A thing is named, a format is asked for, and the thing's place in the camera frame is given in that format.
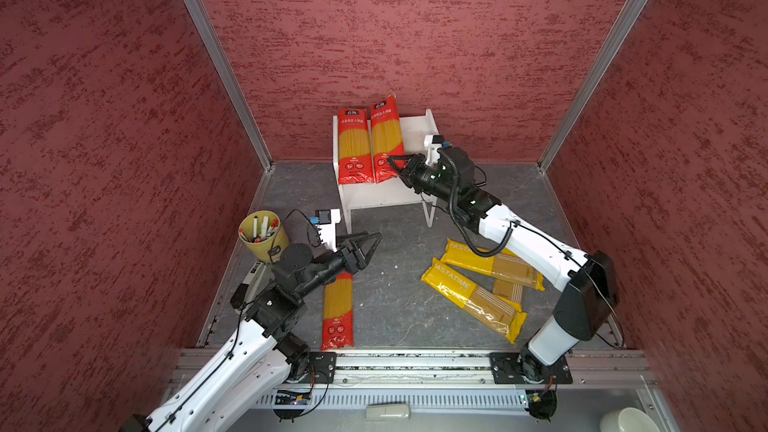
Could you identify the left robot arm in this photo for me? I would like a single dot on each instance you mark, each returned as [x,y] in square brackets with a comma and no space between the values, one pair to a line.
[263,352]

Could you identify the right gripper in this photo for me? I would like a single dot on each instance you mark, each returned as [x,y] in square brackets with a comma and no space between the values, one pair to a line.
[410,172]

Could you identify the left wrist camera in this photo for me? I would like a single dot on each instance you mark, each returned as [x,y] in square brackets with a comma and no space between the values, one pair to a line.
[325,222]

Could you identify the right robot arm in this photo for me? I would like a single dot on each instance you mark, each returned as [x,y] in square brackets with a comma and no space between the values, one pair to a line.
[587,282]

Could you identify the white two-tier shelf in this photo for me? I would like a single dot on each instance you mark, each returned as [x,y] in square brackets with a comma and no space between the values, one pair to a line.
[415,129]

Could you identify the yellow pasta bag rear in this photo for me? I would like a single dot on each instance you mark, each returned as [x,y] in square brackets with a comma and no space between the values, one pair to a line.
[503,266]

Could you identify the yellow pasta bag underneath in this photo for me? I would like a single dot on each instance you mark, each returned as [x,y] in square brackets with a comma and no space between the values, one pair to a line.
[510,292]

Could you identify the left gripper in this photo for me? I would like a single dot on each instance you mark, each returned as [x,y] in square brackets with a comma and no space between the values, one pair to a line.
[359,260]

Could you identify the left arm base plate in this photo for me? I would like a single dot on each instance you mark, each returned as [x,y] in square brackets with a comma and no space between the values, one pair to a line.
[313,368]

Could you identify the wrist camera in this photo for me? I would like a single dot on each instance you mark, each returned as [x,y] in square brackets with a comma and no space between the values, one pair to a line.
[325,222]
[432,145]

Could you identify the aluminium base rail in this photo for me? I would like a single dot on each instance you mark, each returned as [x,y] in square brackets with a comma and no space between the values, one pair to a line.
[444,380]

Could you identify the white bowl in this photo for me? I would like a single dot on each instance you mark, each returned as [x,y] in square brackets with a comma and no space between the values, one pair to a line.
[627,420]

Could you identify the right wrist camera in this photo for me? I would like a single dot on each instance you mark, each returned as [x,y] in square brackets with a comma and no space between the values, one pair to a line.
[432,145]

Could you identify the grey stapler tool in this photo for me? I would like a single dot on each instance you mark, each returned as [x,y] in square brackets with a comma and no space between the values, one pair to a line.
[247,290]

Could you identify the yellow pen holder cup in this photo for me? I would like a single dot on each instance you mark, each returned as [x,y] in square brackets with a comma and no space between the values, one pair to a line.
[264,235]

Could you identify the red spaghetti bag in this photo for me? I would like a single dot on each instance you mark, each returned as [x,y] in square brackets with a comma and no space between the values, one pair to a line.
[338,313]
[386,137]
[353,148]

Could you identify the yellow pasta bag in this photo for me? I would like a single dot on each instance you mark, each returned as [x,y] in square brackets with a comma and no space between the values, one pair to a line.
[500,315]
[503,266]

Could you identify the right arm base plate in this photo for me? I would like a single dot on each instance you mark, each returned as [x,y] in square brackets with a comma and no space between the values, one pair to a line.
[508,368]

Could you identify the yellow pasta bag front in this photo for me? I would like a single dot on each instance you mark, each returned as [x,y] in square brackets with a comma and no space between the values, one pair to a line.
[500,315]

